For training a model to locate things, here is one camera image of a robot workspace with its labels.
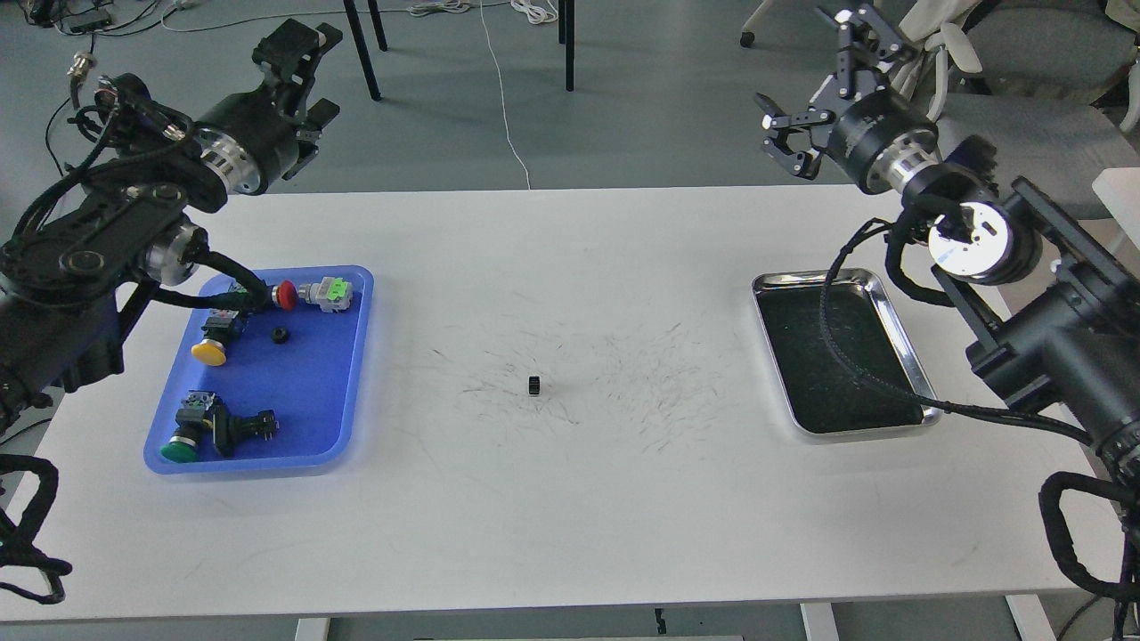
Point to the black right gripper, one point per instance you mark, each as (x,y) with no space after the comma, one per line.
(871,51)

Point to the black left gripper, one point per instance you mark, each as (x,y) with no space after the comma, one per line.
(245,140)

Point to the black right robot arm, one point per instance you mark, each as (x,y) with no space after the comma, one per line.
(1054,313)

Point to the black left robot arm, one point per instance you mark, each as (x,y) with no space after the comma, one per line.
(112,236)

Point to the beige jacket on chair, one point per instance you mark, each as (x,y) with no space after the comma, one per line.
(937,29)

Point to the grey office chair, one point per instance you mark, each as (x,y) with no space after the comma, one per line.
(1044,66)

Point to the metal tray with black mat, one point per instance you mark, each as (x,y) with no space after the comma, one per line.
(825,340)

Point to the blue plastic tray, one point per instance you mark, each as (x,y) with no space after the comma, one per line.
(310,383)

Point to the grey green switch module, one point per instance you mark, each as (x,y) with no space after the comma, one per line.
(329,294)

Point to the red push button switch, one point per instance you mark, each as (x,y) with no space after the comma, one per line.
(282,295)

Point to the yellow push button switch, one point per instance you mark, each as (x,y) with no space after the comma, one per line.
(219,330)

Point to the green push button switch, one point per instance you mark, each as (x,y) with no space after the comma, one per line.
(194,418)

